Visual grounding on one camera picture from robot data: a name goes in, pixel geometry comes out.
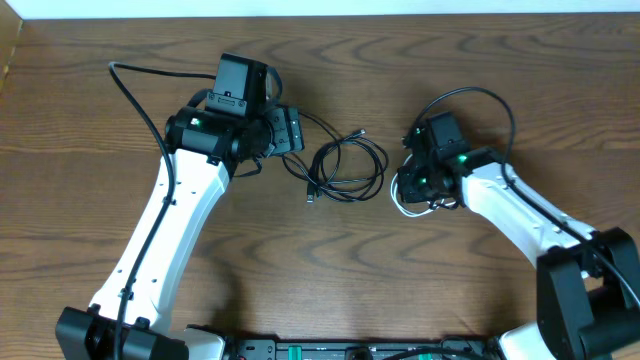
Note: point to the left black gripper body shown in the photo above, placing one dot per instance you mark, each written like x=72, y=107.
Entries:
x=288, y=137

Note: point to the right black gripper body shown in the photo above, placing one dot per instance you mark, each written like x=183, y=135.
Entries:
x=417, y=185

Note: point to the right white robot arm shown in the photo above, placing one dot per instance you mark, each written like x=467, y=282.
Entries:
x=587, y=281

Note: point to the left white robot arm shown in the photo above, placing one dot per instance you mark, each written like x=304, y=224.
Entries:
x=130, y=316

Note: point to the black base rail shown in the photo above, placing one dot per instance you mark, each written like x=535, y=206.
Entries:
x=270, y=347

